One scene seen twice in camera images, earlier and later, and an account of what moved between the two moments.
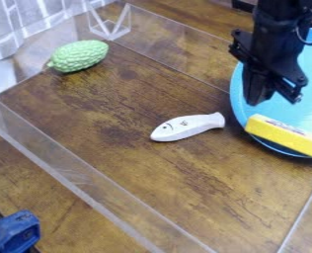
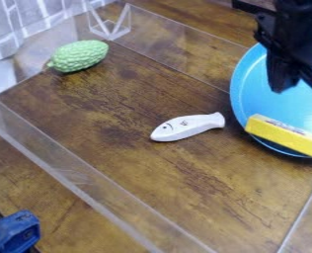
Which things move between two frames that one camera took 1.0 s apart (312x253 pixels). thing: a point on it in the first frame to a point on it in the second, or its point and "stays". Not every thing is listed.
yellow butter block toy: x=284 y=134 stays
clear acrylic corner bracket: x=109 y=29 stays
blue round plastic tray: x=308 y=112 stays
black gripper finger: x=255 y=81 to x=279 y=72
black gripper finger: x=268 y=86 to x=292 y=75
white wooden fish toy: x=185 y=126 stays
